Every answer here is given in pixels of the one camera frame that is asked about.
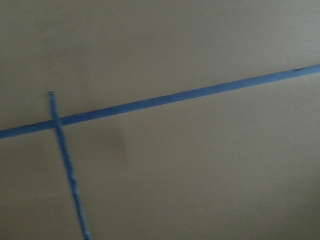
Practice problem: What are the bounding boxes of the blue tape grid lines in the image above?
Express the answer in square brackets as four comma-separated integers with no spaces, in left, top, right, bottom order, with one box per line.
[0,64,320,240]

